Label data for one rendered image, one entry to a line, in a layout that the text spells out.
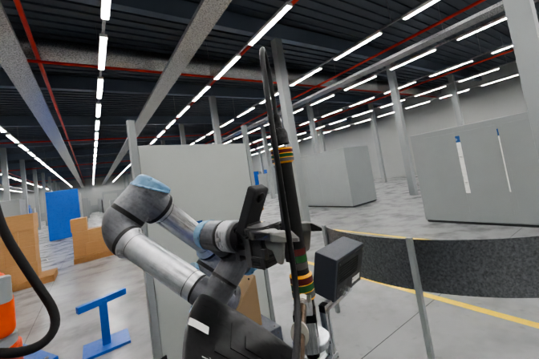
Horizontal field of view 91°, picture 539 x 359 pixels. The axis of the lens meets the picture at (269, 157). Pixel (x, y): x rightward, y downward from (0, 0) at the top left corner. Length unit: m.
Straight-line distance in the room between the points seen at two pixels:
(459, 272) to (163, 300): 2.20
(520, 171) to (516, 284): 4.19
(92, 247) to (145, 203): 8.72
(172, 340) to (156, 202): 1.74
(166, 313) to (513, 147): 6.10
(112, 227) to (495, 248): 2.32
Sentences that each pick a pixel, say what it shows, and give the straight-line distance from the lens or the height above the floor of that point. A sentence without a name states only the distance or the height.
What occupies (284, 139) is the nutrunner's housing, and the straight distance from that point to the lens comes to 0.51.
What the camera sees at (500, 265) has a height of 0.77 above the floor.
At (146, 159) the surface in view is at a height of 1.88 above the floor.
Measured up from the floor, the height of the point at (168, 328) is 0.59.
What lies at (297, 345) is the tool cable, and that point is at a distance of 0.39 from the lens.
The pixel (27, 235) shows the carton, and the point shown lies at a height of 1.12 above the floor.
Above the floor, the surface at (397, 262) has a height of 0.75.
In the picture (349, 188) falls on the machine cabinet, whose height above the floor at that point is 0.70.
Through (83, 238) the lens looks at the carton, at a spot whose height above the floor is 0.65.
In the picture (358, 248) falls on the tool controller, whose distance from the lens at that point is 1.39.
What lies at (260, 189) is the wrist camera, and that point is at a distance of 0.58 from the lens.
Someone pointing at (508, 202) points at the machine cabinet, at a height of 0.46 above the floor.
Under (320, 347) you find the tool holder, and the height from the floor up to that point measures 1.31.
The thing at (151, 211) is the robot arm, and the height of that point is 1.56.
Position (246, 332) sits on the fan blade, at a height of 1.37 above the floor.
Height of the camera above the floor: 1.61
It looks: 4 degrees up
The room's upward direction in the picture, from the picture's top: 9 degrees counter-clockwise
